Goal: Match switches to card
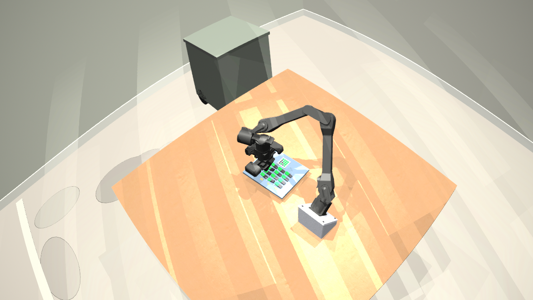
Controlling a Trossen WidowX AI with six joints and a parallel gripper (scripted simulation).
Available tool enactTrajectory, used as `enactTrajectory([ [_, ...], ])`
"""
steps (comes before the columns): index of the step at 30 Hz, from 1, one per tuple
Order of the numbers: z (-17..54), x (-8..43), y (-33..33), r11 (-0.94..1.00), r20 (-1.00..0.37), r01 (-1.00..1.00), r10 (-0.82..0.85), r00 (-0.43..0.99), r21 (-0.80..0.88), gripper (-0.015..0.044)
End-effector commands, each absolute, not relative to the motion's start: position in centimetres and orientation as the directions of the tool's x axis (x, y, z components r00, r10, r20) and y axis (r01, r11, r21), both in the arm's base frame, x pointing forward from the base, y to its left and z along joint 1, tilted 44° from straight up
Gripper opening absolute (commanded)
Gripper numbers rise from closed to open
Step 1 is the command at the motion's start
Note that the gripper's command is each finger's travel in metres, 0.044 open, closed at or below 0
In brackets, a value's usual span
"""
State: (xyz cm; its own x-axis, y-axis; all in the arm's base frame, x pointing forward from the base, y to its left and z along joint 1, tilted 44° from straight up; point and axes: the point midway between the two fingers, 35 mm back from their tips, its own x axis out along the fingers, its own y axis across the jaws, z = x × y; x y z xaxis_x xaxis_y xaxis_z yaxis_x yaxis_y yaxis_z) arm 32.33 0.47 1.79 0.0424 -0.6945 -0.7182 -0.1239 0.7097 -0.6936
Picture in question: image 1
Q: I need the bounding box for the light blue switch panel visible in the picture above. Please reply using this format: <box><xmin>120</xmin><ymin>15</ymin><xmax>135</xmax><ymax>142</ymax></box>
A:
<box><xmin>242</xmin><ymin>152</ymin><xmax>309</xmax><ymax>199</ymax></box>

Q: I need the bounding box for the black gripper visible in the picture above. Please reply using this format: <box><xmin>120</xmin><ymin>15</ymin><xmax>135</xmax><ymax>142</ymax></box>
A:
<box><xmin>244</xmin><ymin>141</ymin><xmax>284</xmax><ymax>177</ymax></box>

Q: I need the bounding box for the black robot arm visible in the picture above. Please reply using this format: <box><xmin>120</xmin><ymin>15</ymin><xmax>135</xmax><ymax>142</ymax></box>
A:
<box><xmin>237</xmin><ymin>105</ymin><xmax>336</xmax><ymax>216</ymax></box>

